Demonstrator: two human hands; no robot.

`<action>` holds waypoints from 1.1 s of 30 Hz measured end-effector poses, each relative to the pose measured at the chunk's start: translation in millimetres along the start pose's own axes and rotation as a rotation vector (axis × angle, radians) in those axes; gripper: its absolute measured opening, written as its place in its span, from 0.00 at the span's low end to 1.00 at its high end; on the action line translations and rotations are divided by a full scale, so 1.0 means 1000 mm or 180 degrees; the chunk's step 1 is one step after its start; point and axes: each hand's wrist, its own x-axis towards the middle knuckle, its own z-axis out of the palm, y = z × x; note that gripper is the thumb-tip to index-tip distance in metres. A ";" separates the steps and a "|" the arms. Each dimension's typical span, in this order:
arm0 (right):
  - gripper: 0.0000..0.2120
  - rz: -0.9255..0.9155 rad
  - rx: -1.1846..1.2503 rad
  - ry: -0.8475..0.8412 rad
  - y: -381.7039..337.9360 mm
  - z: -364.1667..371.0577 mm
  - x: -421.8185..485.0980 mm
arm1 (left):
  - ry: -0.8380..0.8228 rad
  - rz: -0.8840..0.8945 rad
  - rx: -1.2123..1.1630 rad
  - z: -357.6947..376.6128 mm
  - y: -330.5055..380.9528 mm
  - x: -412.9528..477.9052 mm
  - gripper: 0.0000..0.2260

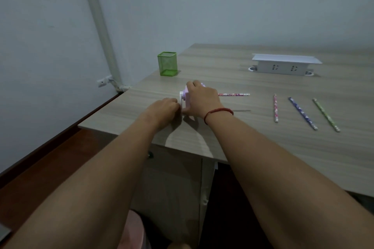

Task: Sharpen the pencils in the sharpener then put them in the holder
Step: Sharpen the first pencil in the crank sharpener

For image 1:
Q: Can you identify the person's left hand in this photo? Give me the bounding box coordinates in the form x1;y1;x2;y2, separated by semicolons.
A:
145;97;181;130

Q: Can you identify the white wall pipe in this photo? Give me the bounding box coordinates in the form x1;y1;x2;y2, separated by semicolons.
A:
77;0;123;92

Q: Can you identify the purple pencil sharpener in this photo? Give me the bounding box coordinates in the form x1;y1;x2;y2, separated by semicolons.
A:
179;82;206;117

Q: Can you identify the white cable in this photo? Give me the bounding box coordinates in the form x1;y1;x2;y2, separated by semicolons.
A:
108;78;132;92

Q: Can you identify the person's right forearm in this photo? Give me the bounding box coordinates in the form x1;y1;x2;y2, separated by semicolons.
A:
204;110;374;249

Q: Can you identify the red string bracelet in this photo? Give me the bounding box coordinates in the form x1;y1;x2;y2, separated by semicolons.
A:
203;107;234;125

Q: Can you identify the white wall socket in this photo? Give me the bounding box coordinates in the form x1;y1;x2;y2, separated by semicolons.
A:
97;75;113;88

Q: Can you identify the blue patterned pencil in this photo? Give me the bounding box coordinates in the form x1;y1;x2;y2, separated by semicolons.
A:
288;96;318;131

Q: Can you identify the wooden desk cabinet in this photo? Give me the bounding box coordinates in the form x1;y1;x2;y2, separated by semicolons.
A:
85;128;218;249

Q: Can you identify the green mesh pen holder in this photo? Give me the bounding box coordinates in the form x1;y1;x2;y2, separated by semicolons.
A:
157;51;178;77

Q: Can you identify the green patterned pencil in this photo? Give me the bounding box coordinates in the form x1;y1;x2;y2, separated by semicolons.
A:
312;98;341;133

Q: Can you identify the white desk socket box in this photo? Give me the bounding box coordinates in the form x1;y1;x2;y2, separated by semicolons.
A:
248;53;323;77

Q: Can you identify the person's pink clothing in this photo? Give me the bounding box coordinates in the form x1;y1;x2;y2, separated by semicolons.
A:
116;209;145;249

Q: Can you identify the person's left forearm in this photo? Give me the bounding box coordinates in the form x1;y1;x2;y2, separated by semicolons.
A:
3;117;164;249

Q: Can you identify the person's right hand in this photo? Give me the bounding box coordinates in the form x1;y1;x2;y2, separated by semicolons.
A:
182;80;225;123

